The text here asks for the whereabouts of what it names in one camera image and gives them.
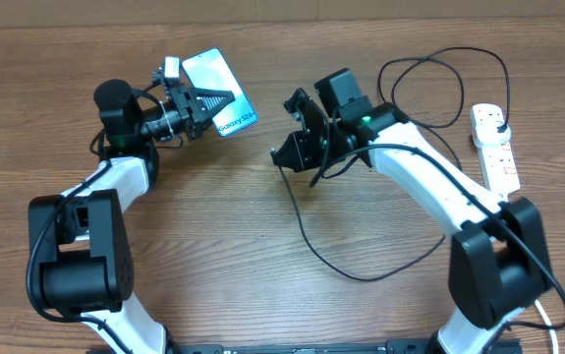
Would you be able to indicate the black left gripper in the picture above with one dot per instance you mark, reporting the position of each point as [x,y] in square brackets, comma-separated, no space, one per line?
[189,101]

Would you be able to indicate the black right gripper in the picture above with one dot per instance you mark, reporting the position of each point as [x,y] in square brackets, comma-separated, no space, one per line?
[300,147]

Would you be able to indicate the blue Galaxy smartphone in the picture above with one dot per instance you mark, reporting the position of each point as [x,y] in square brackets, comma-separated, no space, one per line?
[210,70]

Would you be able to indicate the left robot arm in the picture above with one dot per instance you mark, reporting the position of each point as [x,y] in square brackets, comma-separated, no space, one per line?
[80,267]

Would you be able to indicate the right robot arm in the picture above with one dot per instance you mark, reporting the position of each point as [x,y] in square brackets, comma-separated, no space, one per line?
[499,262]

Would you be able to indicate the white charger adapter plug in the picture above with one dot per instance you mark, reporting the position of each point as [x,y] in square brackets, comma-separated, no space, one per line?
[488,135]

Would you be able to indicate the white power strip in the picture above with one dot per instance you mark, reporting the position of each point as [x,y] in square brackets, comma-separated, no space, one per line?
[497,164]

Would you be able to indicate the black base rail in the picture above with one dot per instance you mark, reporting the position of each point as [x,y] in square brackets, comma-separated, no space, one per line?
[392,346]

